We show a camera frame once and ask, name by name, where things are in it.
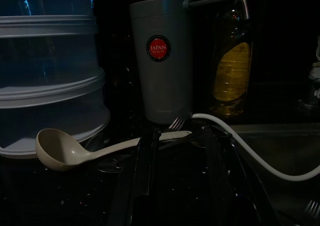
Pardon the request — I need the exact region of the metal tap valve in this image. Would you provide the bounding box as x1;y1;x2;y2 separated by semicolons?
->
297;35;320;112

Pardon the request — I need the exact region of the stainless steel sink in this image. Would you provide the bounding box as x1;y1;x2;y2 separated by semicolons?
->
229;123;320;226

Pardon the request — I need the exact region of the yellow liquid plastic bottle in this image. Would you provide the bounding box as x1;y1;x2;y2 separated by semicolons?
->
209;7;253;118

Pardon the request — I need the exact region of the beige plastic ladle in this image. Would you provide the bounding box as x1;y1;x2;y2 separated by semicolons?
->
34;127;193;172

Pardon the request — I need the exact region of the clear bluish plastic jug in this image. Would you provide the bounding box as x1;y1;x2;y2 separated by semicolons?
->
0;0;95;17

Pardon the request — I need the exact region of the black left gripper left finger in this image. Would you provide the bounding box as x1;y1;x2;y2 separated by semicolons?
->
107;128;163;226

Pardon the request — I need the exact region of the white hose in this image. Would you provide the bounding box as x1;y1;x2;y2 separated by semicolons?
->
190;112;320;183

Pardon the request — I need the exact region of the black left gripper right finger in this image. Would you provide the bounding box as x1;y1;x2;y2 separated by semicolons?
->
199;125;266;226

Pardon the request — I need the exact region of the metal fork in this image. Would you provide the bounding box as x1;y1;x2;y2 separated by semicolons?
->
303;199;320;221
158;115;201;151

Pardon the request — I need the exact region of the grey water filter with spout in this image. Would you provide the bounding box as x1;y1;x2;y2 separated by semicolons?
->
129;0;250;126

